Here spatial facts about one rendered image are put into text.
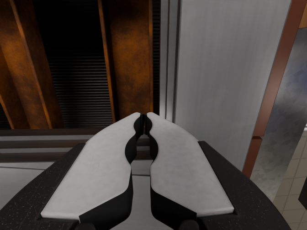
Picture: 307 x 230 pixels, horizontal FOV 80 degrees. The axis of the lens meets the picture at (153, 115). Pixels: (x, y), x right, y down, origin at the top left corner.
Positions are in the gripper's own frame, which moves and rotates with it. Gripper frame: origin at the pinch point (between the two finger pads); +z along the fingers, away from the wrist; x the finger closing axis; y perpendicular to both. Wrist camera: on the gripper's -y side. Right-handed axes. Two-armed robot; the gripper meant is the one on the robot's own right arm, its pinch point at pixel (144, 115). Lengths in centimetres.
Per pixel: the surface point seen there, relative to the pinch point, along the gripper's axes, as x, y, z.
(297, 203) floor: 127, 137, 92
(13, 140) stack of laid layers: -17.9, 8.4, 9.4
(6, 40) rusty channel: -25.1, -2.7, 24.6
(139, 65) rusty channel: -1.5, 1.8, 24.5
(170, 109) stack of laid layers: 2.7, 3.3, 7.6
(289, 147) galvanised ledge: 34.7, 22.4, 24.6
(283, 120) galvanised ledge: 30.7, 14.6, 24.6
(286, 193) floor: 113, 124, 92
